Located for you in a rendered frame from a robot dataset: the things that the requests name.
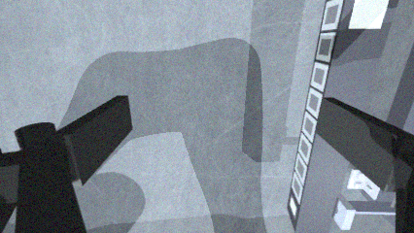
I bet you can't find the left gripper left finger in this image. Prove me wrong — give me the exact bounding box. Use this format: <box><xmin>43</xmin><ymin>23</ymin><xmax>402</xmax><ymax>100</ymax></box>
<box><xmin>0</xmin><ymin>95</ymin><xmax>132</xmax><ymax>233</ymax></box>

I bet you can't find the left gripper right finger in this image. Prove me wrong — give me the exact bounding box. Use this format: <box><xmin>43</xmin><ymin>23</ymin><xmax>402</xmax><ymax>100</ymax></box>
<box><xmin>315</xmin><ymin>97</ymin><xmax>414</xmax><ymax>233</ymax></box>

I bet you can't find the black rectangular panel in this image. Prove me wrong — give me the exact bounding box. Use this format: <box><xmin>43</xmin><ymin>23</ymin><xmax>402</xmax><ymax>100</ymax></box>
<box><xmin>362</xmin><ymin>44</ymin><xmax>414</xmax><ymax>228</ymax></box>

